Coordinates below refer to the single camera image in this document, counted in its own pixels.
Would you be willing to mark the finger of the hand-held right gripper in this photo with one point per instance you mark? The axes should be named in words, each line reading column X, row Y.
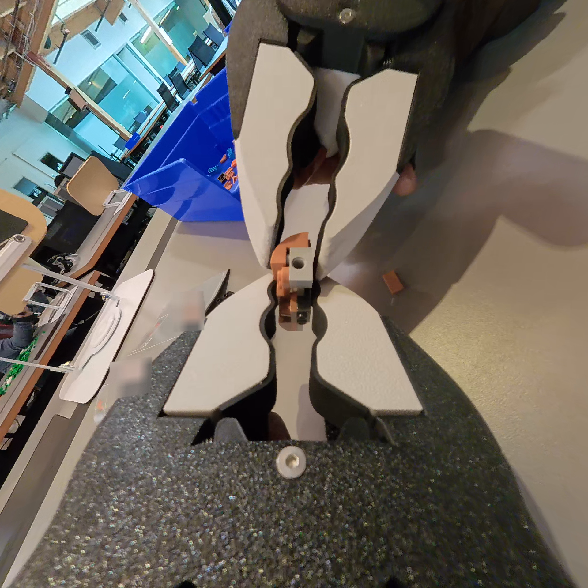
column 266, row 138
column 376, row 138

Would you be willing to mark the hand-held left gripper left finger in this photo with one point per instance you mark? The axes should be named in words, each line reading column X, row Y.
column 220, row 363

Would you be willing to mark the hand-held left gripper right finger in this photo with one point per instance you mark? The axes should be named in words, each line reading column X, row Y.
column 363, row 363

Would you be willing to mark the small brown tile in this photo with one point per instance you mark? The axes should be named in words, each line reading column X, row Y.
column 393, row 281

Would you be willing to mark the brown grey brick assembly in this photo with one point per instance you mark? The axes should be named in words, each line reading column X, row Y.
column 294, row 275

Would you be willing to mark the person's right forearm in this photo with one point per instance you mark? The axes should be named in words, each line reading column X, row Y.
column 496, row 46

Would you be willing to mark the person's left hand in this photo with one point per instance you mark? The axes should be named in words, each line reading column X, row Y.
column 275, row 425

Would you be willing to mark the row of black office chairs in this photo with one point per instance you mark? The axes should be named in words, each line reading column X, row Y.
column 202, row 48

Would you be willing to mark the white rounded board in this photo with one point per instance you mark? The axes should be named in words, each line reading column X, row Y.
column 133, row 287

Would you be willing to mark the plywood chair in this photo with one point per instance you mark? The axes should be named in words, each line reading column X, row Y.
column 92, row 183

